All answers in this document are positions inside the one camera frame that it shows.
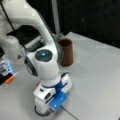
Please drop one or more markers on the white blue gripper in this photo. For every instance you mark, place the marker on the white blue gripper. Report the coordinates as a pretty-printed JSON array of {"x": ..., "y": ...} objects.
[{"x": 50, "y": 99}]

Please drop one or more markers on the red tulip with leaves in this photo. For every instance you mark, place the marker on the red tulip with leaves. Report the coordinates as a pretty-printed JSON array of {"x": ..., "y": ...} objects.
[{"x": 69, "y": 113}]

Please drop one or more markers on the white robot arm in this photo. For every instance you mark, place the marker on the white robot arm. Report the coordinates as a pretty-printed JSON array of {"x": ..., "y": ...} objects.
[{"x": 43, "y": 61}]

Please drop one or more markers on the orange clamp left edge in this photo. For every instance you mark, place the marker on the orange clamp left edge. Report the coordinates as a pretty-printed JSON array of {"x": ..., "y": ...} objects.
[{"x": 6, "y": 73}]

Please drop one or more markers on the brown cylindrical vase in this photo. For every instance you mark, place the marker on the brown cylindrical vase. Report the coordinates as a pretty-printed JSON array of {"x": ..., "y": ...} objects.
[{"x": 68, "y": 52}]

